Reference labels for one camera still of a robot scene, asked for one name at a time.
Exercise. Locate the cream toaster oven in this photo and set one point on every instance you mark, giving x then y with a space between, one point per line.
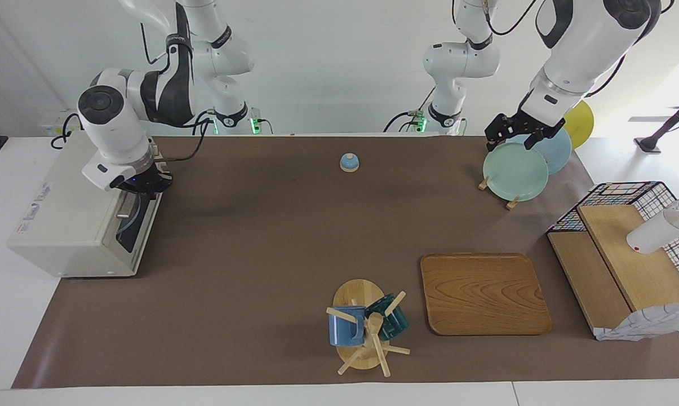
63 225

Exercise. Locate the blue mug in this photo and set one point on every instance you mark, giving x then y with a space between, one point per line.
342 330

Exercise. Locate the white power strip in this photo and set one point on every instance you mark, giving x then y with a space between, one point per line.
52 119

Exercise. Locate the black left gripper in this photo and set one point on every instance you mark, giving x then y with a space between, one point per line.
528 124

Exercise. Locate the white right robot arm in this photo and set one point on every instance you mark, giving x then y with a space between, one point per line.
114 124

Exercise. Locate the blue service bell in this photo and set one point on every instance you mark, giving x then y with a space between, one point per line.
349 163

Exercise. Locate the pale blue racked plate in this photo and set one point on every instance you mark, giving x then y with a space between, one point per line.
559 155

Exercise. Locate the white plastic cup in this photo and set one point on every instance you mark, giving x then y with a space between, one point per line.
655 232

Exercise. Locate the white patterned cloth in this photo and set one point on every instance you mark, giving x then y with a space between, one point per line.
643 326

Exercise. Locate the brown table mat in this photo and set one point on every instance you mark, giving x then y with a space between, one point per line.
249 282

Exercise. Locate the wooden serving tray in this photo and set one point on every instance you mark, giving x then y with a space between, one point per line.
486 293

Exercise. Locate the yellow plate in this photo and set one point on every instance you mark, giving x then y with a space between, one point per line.
582 124

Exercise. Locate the black stand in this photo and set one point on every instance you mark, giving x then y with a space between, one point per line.
649 144

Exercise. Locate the light blue plate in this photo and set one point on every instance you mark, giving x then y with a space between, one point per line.
128 226

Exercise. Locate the teal mug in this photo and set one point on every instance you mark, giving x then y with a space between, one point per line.
395 324

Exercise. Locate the mint green plate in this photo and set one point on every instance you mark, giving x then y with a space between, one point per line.
514 175

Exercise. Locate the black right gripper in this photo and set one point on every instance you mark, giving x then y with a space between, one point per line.
147 181

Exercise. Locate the wooden mug tree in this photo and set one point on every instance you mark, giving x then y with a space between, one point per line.
357 293

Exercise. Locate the wooden plate rack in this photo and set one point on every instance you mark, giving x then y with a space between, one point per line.
483 183

